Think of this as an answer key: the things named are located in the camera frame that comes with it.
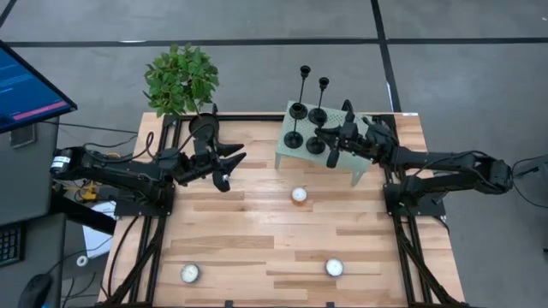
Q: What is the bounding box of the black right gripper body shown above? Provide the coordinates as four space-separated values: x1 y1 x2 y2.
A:
344 115 399 162

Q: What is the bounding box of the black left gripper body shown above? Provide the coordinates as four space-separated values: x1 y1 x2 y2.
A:
176 143 223 186

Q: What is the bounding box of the short black candlestick holder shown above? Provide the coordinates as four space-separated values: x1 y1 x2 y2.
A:
306 117 329 156
307 76 331 127

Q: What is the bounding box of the tall black candlestick holder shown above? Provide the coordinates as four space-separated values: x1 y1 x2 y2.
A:
289 64 312 121
283 106 306 150

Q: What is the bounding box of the orange patterned candle jar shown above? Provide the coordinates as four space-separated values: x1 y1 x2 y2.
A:
290 187 308 206

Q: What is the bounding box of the blue speckled candle jar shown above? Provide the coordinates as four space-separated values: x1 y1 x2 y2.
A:
179 263 202 285

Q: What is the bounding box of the blue floral candle jar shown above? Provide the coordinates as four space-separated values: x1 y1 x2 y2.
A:
324 257 345 278

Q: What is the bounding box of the small green perforated table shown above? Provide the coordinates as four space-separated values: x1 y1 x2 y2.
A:
273 99 376 187

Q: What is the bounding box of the green potted plant black pot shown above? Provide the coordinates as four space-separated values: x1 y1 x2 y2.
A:
143 41 222 147

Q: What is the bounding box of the yellow clamp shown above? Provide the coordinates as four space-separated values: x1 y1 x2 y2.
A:
79 181 100 203

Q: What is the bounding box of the black rig leg beam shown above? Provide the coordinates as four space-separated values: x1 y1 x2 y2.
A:
51 192 116 235

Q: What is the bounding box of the white paper sheet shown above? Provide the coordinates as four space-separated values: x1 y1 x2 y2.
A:
81 200 117 259

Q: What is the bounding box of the grey cabinet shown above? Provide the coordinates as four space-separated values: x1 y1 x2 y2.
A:
0 117 61 227

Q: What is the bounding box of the grey desk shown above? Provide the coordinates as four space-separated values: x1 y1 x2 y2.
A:
0 213 68 308

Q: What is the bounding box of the computer monitor blue screen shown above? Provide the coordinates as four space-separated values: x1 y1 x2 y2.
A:
0 39 79 134

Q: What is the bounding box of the black keyboard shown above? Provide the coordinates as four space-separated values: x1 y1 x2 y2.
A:
0 224 23 267

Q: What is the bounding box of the black computer mouse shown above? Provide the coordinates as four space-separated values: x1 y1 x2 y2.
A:
16 273 55 308

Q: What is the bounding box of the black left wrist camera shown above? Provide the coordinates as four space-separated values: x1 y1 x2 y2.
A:
212 170 232 193

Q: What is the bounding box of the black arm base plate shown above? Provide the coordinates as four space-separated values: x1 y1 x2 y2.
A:
114 183 176 218
383 182 447 218

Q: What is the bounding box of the thin black cable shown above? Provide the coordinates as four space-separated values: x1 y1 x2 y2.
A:
42 121 139 136

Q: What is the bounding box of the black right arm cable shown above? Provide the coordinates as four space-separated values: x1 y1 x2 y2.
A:
511 156 548 210

